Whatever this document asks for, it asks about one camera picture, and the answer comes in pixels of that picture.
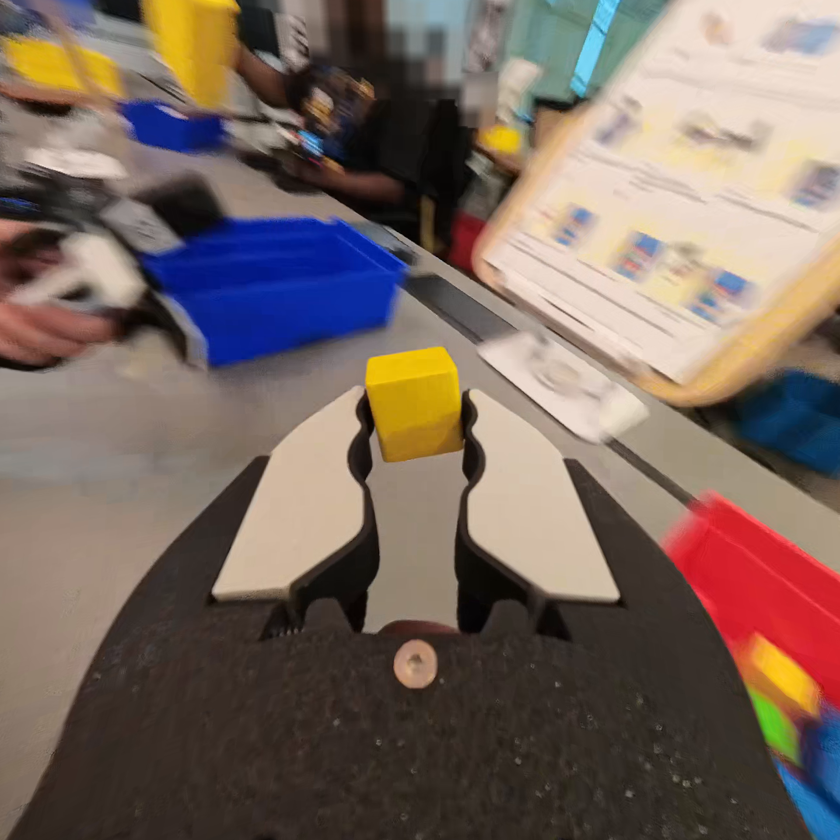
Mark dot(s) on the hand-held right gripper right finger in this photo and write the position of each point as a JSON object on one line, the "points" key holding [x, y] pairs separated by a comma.
{"points": [[538, 512]]}

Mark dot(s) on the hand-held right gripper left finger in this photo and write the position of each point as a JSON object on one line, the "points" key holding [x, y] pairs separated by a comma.
{"points": [[295, 512]]}

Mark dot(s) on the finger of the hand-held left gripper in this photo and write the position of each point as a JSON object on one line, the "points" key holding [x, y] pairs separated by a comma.
{"points": [[187, 339]]}

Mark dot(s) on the blue plastic bin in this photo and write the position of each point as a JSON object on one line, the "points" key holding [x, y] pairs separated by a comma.
{"points": [[173, 126], [276, 289]]}

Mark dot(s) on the red plastic bin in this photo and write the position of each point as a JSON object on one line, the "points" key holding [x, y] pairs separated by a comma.
{"points": [[761, 591]]}

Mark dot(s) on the green wooden cube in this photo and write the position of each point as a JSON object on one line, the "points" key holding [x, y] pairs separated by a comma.
{"points": [[777, 726]]}

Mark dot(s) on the person's left hand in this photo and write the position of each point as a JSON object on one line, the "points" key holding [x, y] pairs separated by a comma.
{"points": [[46, 335]]}

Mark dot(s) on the yellow plastic bin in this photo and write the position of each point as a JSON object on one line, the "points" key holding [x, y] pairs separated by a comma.
{"points": [[194, 46], [59, 66]]}

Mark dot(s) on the red bag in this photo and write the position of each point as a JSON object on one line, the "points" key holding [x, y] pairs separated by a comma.
{"points": [[467, 243]]}

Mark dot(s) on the small yellow box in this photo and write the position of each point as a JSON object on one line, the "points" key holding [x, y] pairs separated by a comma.
{"points": [[502, 138]]}

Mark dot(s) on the clipboard with instruction sheet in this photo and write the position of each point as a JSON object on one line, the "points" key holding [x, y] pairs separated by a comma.
{"points": [[683, 184]]}

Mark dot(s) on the blue wooden cylinder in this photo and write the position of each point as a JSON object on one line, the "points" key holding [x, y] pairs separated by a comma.
{"points": [[817, 781]]}

